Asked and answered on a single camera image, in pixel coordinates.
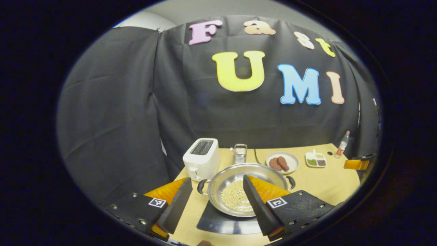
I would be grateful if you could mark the white toaster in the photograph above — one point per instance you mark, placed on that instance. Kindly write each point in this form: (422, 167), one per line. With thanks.
(202, 159)

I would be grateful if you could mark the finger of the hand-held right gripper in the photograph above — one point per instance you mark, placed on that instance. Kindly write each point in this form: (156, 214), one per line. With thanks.
(356, 164)

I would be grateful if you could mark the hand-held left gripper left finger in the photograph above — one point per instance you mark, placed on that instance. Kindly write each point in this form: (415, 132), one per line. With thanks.
(177, 208)

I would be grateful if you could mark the black induction cooktop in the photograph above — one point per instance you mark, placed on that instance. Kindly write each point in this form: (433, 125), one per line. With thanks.
(218, 224)

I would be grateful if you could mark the brown meat piece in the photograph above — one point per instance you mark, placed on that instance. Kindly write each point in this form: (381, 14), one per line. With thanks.
(284, 164)
(274, 164)

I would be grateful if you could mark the clear water bottle red label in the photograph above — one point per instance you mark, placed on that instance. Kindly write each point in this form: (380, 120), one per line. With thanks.
(342, 147)

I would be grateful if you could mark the pile of soybeans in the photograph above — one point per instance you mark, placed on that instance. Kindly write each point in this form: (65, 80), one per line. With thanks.
(234, 196)

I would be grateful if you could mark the white round plate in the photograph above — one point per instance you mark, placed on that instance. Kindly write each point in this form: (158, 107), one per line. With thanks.
(293, 162)

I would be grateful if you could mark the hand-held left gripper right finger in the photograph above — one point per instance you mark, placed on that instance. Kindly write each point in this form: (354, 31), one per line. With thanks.
(257, 205)

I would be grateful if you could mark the white divided dish of beans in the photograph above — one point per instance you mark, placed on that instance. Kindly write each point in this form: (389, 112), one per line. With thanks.
(315, 160)

